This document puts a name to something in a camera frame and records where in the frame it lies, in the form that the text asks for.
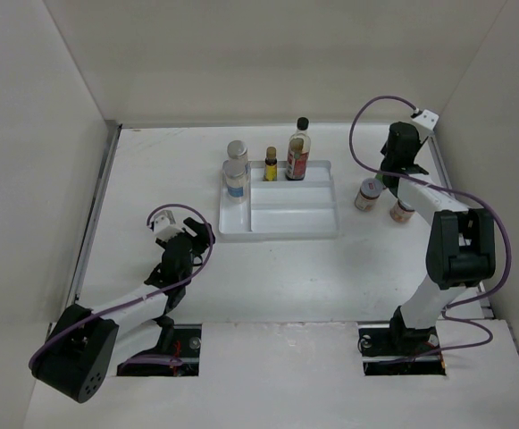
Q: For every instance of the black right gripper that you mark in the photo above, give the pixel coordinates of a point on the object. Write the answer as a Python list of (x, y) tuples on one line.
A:
[(420, 144)]

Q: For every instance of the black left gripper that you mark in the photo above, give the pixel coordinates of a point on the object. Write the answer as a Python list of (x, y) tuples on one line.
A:
[(201, 231)]

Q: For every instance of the blue label shaker jar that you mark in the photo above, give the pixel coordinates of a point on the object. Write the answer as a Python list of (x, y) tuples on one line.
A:
[(237, 150), (235, 176)]

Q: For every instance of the small yellow label bottle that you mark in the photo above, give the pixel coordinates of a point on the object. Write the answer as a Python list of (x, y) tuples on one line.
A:
[(271, 165)]

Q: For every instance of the tall black cap oil bottle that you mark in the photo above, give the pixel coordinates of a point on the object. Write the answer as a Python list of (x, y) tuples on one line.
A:
[(298, 151)]

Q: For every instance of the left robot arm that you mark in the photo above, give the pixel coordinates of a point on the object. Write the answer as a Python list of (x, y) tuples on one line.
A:
[(87, 344)]

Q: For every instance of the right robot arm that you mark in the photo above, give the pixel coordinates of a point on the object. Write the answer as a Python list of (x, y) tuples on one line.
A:
[(460, 252)]

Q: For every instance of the red lid sauce jar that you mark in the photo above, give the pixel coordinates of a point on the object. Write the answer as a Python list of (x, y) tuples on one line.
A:
[(401, 212), (368, 194)]

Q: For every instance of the white divided organizer tray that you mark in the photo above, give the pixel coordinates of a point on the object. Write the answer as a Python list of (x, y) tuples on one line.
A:
[(282, 209)]

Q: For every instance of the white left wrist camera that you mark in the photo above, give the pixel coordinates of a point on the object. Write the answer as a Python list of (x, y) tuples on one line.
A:
[(163, 225)]

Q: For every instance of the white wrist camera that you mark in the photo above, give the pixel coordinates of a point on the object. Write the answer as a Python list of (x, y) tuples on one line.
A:
[(163, 225), (426, 120)]

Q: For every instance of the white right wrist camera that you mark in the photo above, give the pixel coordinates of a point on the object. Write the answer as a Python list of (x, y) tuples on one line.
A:
[(426, 120)]

